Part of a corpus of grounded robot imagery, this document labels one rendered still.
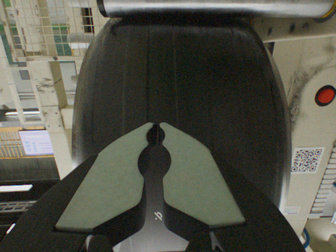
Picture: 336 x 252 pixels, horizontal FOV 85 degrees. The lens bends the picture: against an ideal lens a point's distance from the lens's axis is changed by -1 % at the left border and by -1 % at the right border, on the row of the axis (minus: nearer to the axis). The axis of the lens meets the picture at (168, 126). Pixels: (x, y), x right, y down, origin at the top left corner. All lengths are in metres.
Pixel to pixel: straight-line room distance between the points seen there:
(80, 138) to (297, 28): 0.42
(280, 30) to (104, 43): 0.37
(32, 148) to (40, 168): 8.65
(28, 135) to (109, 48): 4.24
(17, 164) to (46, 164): 1.62
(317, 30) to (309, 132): 0.22
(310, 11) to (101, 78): 0.32
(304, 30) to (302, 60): 0.06
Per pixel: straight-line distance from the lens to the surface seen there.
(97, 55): 0.28
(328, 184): 0.67
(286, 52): 0.52
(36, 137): 4.41
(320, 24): 0.42
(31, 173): 13.63
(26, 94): 11.50
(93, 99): 0.24
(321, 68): 0.50
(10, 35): 0.97
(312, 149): 0.56
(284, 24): 0.50
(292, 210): 0.66
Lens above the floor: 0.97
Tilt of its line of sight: 22 degrees up
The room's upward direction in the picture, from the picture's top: 179 degrees clockwise
